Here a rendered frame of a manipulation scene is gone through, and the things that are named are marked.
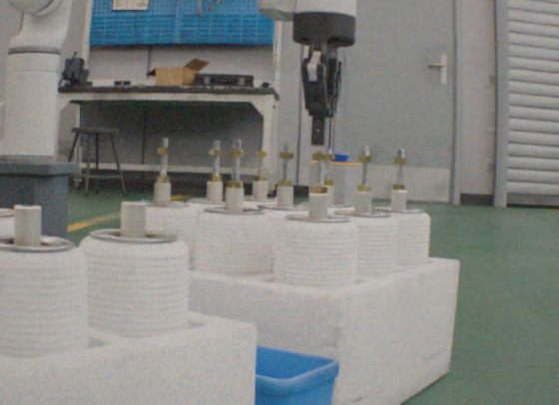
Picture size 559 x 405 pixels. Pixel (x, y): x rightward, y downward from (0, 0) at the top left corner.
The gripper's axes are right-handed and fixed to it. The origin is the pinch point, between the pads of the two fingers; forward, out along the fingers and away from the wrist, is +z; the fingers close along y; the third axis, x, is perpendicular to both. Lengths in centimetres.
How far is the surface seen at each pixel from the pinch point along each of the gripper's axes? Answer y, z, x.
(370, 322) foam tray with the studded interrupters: -2.5, 21.1, -7.5
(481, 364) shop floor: 33, 35, -23
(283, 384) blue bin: -23.4, 23.3, -2.5
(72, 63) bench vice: 391, -56, 257
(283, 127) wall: 500, -17, 128
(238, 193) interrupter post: 2.7, 7.5, 10.4
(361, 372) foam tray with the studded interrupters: -3.7, 27.0, -7.1
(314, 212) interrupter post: -1.1, 9.0, 0.0
